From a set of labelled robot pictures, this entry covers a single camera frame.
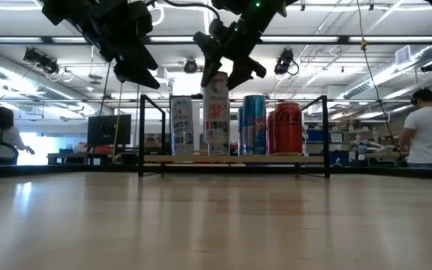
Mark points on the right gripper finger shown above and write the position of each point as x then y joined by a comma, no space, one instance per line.
208,52
246,69

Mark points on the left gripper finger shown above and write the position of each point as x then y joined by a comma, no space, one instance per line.
129,52
137,77

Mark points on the white Celsius Peach Vibe can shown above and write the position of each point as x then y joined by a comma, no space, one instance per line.
216,112

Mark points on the blue silver Red Bull can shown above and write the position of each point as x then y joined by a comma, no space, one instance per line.
254,127

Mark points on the white Celsius can teal print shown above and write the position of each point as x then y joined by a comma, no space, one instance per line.
181,127

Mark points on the red Coca-Cola can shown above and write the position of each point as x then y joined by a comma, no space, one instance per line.
270,133
288,129

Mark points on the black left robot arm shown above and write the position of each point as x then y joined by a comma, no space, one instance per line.
60,9

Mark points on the wooden shelf board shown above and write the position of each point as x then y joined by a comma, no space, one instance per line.
234,159

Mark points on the ceiling light strip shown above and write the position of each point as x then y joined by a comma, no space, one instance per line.
171,39
394,39
298,39

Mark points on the black monitor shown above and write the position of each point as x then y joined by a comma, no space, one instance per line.
109,131

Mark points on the black ceiling-mounted camera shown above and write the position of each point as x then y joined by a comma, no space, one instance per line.
285,62
429,67
190,66
41,60

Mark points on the black metal shelf end frame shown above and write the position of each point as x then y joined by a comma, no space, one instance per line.
141,135
325,135

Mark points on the silver ventilation duct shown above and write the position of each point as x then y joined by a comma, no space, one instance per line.
21,82
396,71

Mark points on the black aluminium table frame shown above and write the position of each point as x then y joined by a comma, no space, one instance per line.
69,170

